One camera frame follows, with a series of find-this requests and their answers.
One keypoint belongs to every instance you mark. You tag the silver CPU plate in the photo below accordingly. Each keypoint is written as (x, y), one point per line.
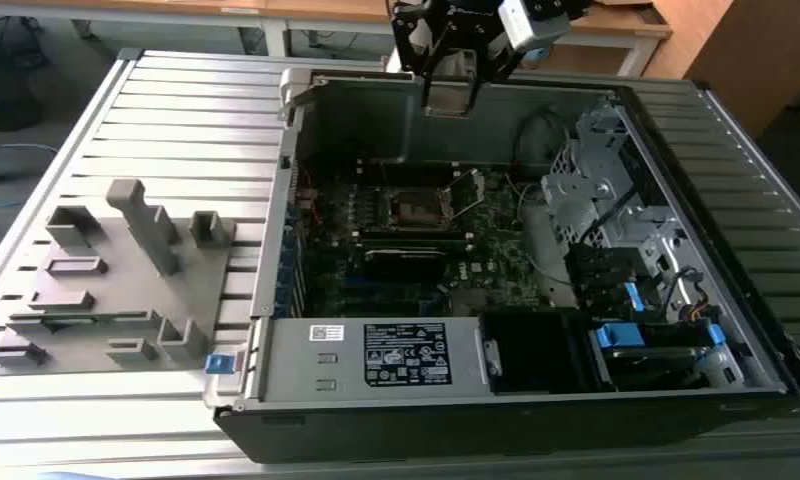
(449, 97)

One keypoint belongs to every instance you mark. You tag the black graphics card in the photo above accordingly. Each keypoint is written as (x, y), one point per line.
(402, 267)

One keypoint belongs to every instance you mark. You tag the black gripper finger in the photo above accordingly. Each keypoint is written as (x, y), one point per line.
(413, 50)
(502, 65)

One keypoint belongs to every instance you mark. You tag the wooden cabinet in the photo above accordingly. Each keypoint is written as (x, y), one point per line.
(760, 50)

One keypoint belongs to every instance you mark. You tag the silver metal drive cage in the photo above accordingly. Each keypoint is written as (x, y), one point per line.
(573, 200)

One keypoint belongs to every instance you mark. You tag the grey power supply unit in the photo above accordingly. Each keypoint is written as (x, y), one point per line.
(293, 360)

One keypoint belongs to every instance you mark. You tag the green RAM stick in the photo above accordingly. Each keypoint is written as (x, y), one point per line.
(73, 317)

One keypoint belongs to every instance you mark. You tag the grey parts rack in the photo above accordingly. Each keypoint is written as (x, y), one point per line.
(126, 300)

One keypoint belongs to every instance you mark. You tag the wooden desk white legs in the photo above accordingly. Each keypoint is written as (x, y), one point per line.
(320, 11)
(140, 5)

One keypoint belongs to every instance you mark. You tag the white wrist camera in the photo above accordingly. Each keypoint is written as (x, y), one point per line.
(529, 27)

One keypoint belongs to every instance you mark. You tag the black waste bin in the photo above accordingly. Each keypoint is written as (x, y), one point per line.
(9, 110)

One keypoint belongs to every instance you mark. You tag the CPU socket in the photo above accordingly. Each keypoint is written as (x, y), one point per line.
(416, 210)

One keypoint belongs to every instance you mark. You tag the green motherboard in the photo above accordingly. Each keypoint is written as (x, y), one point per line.
(500, 250)

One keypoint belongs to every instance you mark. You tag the blue case latch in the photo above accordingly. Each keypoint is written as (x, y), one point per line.
(217, 364)

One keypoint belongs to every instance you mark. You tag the black open PC case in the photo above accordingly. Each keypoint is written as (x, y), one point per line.
(440, 435)

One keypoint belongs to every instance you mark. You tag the pale blue object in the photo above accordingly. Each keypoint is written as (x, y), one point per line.
(66, 476)

